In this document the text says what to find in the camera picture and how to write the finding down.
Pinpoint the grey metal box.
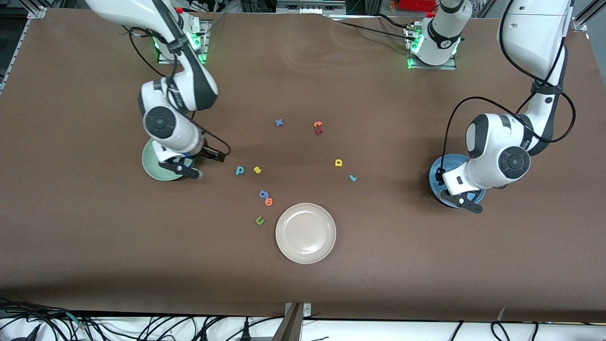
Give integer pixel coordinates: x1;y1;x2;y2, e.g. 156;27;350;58
276;0;347;15

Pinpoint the black cable on table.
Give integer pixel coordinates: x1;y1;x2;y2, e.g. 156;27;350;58
331;13;417;41

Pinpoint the brown table cover sheet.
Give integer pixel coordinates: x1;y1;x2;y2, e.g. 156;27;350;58
0;9;606;323

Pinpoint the pale green plate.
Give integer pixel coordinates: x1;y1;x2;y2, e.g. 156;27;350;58
142;140;197;182

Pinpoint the aluminium profile bar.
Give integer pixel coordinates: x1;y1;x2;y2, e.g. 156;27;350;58
272;303;303;341

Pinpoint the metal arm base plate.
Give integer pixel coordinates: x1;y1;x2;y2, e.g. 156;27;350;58
406;24;458;71
157;19;210;65

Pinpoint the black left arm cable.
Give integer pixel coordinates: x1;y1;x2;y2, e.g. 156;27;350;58
440;0;577;173

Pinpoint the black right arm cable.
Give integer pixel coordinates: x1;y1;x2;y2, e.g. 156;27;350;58
121;24;232;159

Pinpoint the blue plate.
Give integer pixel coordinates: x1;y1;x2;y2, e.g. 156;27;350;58
428;153;487;209

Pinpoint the small metal bracket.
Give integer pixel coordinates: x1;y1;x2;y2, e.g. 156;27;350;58
285;302;312;318

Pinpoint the aluminium frame rail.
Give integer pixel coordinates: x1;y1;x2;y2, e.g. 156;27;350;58
0;5;48;93
570;0;606;34

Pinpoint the red box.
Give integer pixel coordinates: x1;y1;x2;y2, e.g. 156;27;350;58
398;0;438;12

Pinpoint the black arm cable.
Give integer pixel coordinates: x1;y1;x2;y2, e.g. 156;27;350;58
440;0;577;173
121;24;232;159

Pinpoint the beige plate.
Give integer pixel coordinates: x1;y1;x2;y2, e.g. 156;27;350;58
275;203;337;265

